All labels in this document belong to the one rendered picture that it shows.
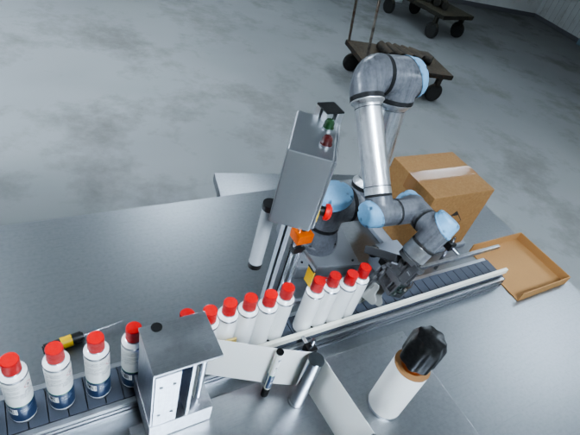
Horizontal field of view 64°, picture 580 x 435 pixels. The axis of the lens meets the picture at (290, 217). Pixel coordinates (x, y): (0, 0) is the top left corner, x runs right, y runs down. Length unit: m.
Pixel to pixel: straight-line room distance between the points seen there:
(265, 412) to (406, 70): 0.97
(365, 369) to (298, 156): 0.67
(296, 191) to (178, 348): 0.38
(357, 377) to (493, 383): 0.46
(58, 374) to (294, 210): 0.57
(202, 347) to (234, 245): 0.69
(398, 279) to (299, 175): 0.53
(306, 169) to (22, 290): 0.89
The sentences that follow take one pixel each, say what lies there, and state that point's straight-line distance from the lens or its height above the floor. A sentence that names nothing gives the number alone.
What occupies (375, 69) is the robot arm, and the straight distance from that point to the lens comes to 1.33.
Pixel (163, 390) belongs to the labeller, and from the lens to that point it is 0.97.
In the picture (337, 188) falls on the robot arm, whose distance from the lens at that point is 1.47.
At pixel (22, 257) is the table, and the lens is 1.55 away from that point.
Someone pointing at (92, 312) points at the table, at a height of 0.83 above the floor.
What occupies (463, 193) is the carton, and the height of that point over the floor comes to 1.12.
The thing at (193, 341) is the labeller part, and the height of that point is 1.14.
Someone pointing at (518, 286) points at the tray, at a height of 0.83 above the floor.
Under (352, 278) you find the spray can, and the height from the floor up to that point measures 1.08.
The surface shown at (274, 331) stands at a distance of 1.26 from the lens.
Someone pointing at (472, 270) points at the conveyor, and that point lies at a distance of 1.82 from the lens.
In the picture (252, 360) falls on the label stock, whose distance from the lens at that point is 1.11.
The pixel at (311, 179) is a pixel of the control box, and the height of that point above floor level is 1.42.
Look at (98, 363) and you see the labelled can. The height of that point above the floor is 1.03.
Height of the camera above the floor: 1.94
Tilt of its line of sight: 39 degrees down
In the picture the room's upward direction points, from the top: 17 degrees clockwise
